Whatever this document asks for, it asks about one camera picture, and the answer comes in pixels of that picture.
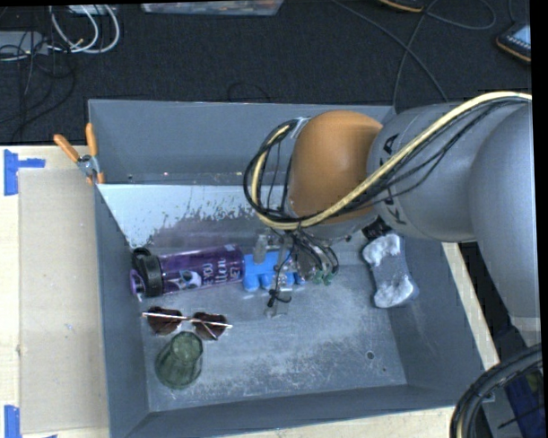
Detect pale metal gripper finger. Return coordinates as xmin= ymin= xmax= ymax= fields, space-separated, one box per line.
xmin=252 ymin=233 xmax=270 ymax=266
xmin=262 ymin=282 xmax=295 ymax=320

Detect blue plastic toy block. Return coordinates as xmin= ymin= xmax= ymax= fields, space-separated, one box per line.
xmin=240 ymin=251 xmax=307 ymax=293

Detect grey metal bin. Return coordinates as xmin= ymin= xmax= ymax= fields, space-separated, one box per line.
xmin=86 ymin=84 xmax=503 ymax=438

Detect purple printed bottle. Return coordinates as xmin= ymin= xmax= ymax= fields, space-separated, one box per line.
xmin=128 ymin=242 xmax=248 ymax=301

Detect grey bar with white ends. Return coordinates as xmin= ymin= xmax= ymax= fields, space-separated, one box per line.
xmin=361 ymin=232 xmax=421 ymax=311

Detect brown heart-shaped sunglasses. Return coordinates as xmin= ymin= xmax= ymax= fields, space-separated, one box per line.
xmin=141 ymin=302 xmax=235 ymax=345

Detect green glass cup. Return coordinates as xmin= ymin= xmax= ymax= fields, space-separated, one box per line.
xmin=152 ymin=329 xmax=206 ymax=392

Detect pale cardboard board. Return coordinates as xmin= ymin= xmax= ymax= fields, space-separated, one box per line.
xmin=10 ymin=166 xmax=112 ymax=435

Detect black cylinder on white bracket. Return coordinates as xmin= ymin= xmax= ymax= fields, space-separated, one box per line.
xmin=361 ymin=220 xmax=393 ymax=243

